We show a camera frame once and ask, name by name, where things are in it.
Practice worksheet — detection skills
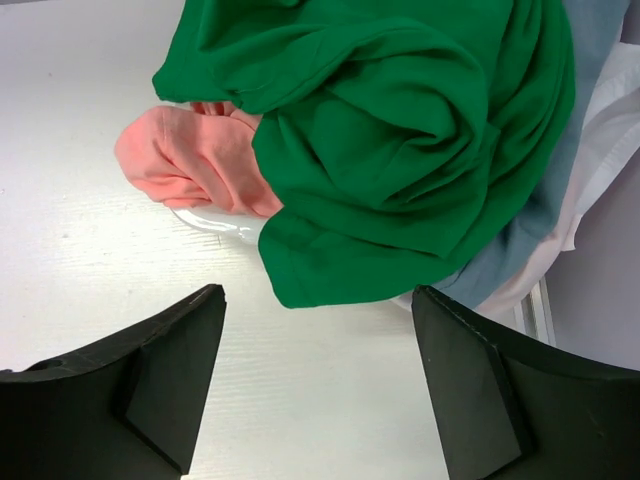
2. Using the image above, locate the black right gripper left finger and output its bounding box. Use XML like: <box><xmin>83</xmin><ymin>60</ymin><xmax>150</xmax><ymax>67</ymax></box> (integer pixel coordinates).
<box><xmin>1</xmin><ymin>285</ymin><xmax>226</xmax><ymax>480</ymax></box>

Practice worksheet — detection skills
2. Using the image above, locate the pink t shirt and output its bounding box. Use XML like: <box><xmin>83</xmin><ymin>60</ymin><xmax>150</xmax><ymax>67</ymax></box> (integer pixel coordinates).
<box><xmin>115</xmin><ymin>102</ymin><xmax>282</xmax><ymax>218</ymax></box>

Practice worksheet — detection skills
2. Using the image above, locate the white laundry basket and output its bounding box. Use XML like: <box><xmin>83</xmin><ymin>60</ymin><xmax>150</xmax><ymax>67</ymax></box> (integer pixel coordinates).
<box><xmin>172</xmin><ymin>206</ymin><xmax>267</xmax><ymax>245</ymax></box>

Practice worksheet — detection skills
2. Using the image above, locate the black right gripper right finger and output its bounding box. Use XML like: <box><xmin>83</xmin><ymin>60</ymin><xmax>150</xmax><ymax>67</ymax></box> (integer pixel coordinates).
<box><xmin>412</xmin><ymin>286</ymin><xmax>639</xmax><ymax>480</ymax></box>

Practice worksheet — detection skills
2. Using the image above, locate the green t shirt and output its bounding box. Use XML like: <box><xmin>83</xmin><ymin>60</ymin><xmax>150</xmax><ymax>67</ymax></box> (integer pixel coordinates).
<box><xmin>153</xmin><ymin>1</ymin><xmax>575</xmax><ymax>308</ymax></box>

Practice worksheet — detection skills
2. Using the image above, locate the white t shirt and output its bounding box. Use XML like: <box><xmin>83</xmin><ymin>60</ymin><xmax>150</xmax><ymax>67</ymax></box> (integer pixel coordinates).
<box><xmin>472</xmin><ymin>38</ymin><xmax>639</xmax><ymax>313</ymax></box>

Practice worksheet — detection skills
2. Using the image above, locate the grey-blue t shirt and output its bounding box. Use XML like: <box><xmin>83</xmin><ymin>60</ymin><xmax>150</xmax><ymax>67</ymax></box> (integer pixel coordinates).
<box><xmin>434</xmin><ymin>0</ymin><xmax>629</xmax><ymax>308</ymax></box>

